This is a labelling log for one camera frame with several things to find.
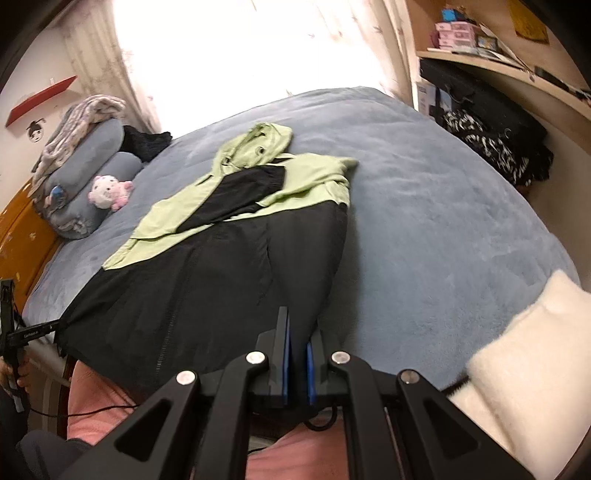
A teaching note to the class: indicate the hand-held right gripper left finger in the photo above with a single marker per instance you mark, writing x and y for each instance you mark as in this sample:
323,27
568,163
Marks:
286,364

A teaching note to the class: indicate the wooden headboard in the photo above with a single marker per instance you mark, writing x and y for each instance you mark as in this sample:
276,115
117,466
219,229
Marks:
23,240

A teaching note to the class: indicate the blue-grey bed blanket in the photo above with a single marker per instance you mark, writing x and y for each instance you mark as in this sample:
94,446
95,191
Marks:
438,230

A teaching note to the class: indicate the folded blue-grey quilt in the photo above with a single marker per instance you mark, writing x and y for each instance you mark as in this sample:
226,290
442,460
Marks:
101,143

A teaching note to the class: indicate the person's right forearm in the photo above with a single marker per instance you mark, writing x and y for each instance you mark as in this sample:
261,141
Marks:
531,360

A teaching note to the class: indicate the green and black hooded jacket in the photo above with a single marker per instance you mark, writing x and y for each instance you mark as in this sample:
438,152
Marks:
221,277

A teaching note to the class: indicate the dark grey cloth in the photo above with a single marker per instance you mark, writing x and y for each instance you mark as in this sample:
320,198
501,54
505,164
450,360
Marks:
46,457

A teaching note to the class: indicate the black white patterned cloth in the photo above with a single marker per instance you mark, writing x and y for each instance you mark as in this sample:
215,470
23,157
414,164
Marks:
485,147

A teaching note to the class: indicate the pink white cat plush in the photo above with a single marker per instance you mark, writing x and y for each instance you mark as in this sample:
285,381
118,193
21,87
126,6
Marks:
104,191

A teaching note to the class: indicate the white purple patterned blanket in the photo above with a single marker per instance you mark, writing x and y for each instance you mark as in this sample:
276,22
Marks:
87,110

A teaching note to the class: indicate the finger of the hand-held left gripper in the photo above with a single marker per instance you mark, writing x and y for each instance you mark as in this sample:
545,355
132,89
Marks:
51,329

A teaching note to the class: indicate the white cardboard box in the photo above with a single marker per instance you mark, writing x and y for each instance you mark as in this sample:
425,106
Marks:
425,99

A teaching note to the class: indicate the cartoon wall sticker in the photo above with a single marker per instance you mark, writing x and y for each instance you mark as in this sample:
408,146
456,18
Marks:
35,130

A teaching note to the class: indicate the person's left hand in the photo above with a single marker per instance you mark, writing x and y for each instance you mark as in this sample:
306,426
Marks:
25,376

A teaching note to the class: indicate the stack of pink boxes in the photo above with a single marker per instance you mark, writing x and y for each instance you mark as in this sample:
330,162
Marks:
457,37

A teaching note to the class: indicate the small blue box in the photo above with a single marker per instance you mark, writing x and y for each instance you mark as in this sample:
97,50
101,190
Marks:
452,15

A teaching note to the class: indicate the stack of papers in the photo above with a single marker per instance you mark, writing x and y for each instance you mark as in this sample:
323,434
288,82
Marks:
501,48

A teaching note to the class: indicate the red wall shelf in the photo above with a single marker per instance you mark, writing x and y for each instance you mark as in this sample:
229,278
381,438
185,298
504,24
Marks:
37,101

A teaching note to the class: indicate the black knit garment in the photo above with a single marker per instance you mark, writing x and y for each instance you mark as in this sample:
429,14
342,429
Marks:
147,143

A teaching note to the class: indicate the wooden shelf unit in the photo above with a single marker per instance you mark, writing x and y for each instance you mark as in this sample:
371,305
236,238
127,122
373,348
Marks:
489,14

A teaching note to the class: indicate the yellow paper sheet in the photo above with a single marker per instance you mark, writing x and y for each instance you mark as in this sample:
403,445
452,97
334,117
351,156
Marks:
528,21

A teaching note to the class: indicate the person's pink pants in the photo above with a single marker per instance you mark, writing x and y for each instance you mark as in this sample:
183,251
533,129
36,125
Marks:
97,401

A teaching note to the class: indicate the black bag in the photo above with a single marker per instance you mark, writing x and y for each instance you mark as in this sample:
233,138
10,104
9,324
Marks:
485,101

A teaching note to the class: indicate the white patterned curtain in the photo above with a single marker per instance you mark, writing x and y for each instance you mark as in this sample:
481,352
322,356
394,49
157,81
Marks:
388,55
101,55

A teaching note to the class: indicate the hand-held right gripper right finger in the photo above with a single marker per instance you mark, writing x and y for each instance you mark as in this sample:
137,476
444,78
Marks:
310,369

